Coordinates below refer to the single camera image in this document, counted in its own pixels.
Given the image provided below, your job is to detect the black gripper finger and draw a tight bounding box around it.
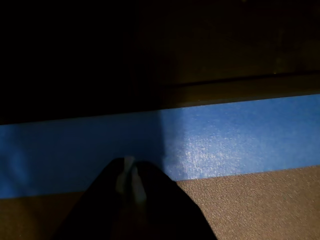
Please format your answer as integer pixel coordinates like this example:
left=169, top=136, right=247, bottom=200
left=51, top=156, right=133, bottom=240
left=132, top=161, right=217, bottom=240

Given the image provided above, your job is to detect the blue tape strip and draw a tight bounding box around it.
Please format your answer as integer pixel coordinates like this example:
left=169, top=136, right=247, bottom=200
left=0, top=93, right=320, bottom=198

